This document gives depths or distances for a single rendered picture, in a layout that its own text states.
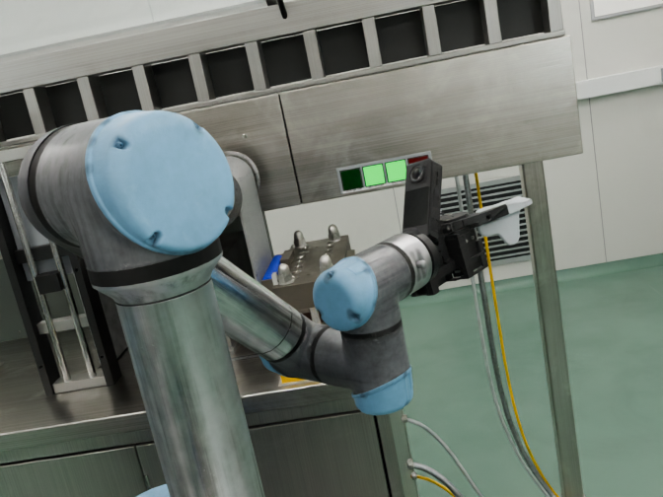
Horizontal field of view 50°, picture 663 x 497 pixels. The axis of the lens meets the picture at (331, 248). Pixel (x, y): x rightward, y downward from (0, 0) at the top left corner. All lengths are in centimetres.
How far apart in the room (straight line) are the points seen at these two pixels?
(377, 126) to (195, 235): 133
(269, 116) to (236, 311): 111
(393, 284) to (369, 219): 347
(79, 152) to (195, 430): 25
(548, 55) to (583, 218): 263
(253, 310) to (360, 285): 14
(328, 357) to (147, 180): 40
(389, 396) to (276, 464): 68
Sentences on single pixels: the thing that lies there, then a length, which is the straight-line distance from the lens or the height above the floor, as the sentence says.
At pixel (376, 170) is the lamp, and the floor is 120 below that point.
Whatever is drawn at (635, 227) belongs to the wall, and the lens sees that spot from 457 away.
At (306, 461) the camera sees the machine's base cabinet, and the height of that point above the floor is 73.
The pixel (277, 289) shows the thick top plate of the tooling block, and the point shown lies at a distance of 159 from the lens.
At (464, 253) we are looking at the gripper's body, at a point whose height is 120.
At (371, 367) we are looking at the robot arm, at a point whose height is 113.
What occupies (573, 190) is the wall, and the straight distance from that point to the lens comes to 442.
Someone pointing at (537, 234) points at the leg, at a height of 90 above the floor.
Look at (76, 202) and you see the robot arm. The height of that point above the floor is 140.
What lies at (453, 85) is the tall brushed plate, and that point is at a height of 137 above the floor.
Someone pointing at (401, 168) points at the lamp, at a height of 119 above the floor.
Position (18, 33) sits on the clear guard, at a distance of 203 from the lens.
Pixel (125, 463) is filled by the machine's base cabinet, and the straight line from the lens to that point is 158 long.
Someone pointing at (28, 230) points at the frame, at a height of 127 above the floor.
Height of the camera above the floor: 146
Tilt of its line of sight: 14 degrees down
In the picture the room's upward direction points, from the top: 11 degrees counter-clockwise
